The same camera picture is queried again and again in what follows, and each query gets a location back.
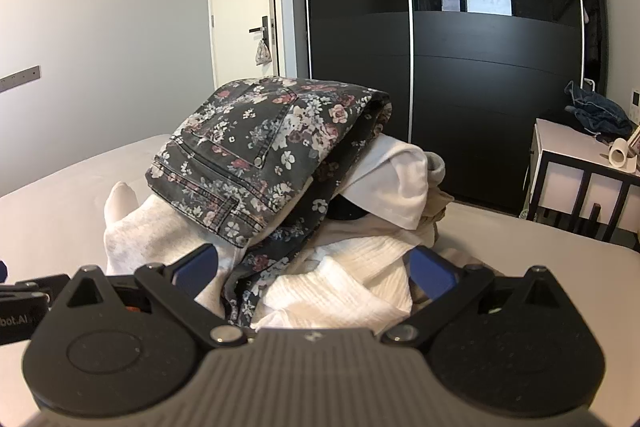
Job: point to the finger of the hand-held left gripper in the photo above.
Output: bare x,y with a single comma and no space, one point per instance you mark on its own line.
35,286

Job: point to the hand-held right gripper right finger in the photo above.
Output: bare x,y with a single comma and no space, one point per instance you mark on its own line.
432,269

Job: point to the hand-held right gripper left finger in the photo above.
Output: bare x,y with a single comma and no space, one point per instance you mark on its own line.
197,268

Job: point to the grey floral pants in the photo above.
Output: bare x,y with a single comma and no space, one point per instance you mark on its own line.
240,142

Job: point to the white sock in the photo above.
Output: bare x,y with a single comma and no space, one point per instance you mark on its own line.
150,232

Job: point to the beige garment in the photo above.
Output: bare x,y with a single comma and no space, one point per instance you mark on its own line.
437,207

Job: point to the white textured cloth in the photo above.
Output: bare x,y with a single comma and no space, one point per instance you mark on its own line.
350,277

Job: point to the white t-shirt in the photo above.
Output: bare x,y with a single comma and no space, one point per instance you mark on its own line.
395,177

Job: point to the bed with white sheet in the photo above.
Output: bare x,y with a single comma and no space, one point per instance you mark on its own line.
60,187

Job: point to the grey cloth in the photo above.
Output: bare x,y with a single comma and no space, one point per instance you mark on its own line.
436,167

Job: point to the black cloth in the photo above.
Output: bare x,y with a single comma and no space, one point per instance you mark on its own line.
345,209

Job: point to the white bedside table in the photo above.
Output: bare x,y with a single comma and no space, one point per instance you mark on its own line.
565,172

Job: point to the black sliding wardrobe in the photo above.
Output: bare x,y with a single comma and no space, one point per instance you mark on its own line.
475,82

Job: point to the small floral pouch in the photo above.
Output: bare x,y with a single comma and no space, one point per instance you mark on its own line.
262,54

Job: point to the blue denim garment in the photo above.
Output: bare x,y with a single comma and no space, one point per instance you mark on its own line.
597,112

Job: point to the white door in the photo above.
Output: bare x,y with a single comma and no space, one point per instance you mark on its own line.
235,7

